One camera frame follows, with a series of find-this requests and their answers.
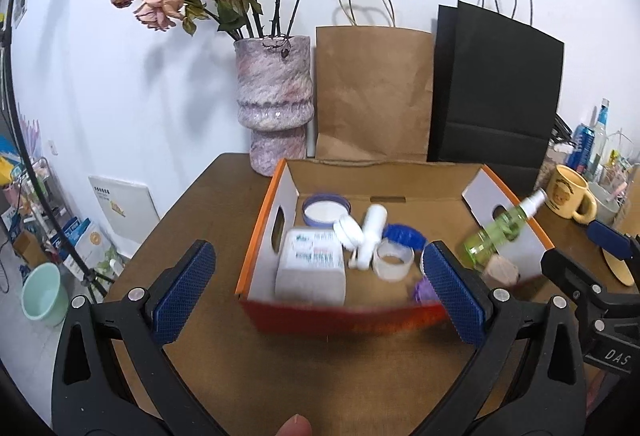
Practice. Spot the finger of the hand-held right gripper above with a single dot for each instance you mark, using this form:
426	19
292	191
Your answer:
607	236
565	268

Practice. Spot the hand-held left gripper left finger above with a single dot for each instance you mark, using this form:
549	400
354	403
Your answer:
182	296

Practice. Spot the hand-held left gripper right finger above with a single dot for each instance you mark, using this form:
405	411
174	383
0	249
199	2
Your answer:
452	296

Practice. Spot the purple scalloped cap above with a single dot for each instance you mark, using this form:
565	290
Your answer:
425	291

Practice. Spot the cream square container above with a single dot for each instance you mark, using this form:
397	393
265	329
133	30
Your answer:
500	272

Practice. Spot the red cardboard box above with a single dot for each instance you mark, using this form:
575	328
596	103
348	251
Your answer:
380	296

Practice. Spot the green spray bottle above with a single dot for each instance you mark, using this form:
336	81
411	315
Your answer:
495	233

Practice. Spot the blue scalloped cap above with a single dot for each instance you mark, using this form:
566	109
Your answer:
405	235

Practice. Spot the small white bottle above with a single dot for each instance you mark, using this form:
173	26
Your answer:
372	231

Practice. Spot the small white ribbed cap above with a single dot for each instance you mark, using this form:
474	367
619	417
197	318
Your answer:
347	231

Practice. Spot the cotton swab container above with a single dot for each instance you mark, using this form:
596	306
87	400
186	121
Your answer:
310	276

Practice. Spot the large blue round lid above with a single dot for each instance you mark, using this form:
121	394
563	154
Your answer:
325	211

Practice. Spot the person's left hand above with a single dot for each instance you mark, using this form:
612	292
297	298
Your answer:
296	426

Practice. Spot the pale small cup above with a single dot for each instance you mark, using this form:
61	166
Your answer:
602	206

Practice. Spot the yellow thermos jug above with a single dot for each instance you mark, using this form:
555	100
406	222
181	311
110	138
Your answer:
622	272

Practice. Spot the yellow bear mug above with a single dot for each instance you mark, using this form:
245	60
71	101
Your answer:
565	193

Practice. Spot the blue drink can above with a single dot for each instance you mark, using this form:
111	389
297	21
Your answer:
582	150

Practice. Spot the glass clip-lid jar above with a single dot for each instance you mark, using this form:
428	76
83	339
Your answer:
555	150

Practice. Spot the clear bottle blue cap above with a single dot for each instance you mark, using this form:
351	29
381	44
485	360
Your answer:
601	135

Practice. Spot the white flat panel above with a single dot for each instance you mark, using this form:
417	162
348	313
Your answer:
125	211

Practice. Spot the blue and white carton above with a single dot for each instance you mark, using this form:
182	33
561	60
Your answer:
82	246

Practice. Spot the mint green basin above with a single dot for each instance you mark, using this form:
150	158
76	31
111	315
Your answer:
42	296

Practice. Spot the small cardboard box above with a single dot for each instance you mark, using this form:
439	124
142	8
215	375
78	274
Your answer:
27	248

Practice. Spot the cluttered storage rack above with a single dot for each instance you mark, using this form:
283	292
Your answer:
30	201

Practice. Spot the black paper bag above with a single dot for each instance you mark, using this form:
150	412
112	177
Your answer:
495	90

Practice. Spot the black light stand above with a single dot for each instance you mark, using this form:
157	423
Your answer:
30	176

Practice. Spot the brown paper bag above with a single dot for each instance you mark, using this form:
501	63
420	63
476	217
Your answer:
372	90

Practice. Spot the pink marbled vase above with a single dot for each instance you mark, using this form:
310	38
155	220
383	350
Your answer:
275	90

